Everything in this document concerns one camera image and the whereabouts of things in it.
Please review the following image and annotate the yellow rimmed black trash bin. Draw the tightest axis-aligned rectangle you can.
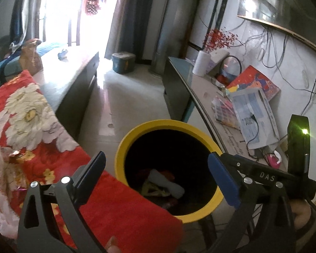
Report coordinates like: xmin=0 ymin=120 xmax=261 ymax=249
xmin=114 ymin=119 xmax=224 ymax=224

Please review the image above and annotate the person's right hand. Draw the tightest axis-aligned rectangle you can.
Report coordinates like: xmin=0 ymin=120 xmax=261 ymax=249
xmin=290 ymin=200 xmax=312 ymax=230

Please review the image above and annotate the person's left hand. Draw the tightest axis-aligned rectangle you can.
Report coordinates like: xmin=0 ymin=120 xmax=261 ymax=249
xmin=106 ymin=236 xmax=121 ymax=253

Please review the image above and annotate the pink white small device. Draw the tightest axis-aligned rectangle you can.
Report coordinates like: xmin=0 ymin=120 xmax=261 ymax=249
xmin=265 ymin=150 xmax=282 ymax=169

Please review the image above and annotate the white blue printed box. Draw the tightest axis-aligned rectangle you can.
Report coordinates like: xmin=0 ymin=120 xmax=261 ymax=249
xmin=229 ymin=87 xmax=280 ymax=150

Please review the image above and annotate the red floral blanket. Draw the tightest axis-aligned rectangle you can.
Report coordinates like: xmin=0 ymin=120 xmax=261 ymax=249
xmin=0 ymin=70 xmax=183 ymax=252

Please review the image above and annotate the colourful sample card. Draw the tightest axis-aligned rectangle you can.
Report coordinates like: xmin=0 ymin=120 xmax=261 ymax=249
xmin=211 ymin=96 xmax=240 ymax=130

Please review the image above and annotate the red picture book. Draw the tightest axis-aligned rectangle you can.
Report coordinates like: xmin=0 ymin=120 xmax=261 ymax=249
xmin=226 ymin=65 xmax=280 ymax=101

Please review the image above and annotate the glass top tv console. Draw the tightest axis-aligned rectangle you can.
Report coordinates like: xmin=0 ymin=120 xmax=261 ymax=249
xmin=163 ymin=57 xmax=280 ymax=158

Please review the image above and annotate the dark coffee table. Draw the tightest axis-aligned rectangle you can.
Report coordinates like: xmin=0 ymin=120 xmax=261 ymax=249
xmin=33 ymin=46 xmax=99 ymax=140

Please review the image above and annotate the white paper towel roll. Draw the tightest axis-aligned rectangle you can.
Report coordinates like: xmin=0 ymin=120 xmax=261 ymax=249
xmin=192 ymin=50 xmax=211 ymax=77

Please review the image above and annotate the brown paper bag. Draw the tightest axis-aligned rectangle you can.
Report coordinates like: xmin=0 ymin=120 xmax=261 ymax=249
xmin=19 ymin=38 xmax=43 ymax=76

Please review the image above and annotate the blue heart pattern sofa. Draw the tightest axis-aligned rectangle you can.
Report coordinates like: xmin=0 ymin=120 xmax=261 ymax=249
xmin=0 ymin=35 xmax=24 ymax=96

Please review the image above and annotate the small dark toy on table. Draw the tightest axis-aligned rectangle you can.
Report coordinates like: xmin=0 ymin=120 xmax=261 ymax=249
xmin=58 ymin=49 xmax=68 ymax=61

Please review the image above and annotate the red berry decoration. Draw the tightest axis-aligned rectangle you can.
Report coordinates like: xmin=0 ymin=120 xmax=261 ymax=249
xmin=203 ymin=29 xmax=238 ymax=53

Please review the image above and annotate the blue storage box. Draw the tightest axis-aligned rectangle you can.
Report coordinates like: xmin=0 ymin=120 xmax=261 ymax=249
xmin=112 ymin=52 xmax=136 ymax=74

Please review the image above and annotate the dark blue left curtain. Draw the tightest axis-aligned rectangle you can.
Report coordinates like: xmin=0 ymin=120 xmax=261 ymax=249
xmin=9 ymin=0 xmax=26 ymax=48

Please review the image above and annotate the dark right curtain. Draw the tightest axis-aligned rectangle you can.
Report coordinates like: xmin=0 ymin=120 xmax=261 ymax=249
xmin=104 ymin=0 xmax=153 ymax=62

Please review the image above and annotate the grey standing air conditioner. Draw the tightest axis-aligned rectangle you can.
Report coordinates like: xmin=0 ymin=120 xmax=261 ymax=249
xmin=149 ymin=0 xmax=178 ymax=78

